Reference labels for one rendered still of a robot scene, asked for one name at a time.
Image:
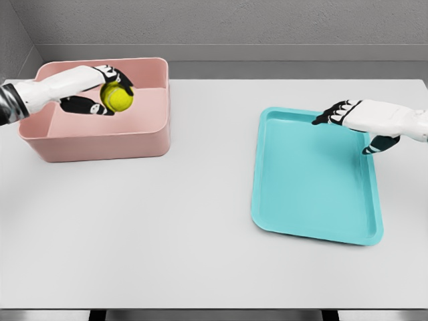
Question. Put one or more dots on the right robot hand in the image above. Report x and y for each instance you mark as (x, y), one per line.
(371, 117)

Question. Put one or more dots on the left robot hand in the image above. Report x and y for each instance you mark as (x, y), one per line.
(77, 82)

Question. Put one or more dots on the yellow tennis ball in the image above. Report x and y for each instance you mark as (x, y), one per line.
(117, 97)

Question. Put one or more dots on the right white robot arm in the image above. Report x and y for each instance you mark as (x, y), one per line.
(421, 125)

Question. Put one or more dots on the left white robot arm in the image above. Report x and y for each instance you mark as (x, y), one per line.
(23, 97)

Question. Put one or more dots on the pink plastic basket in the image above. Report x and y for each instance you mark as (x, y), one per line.
(110, 133)

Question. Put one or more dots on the blue plastic tray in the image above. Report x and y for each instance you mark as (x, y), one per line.
(314, 180)

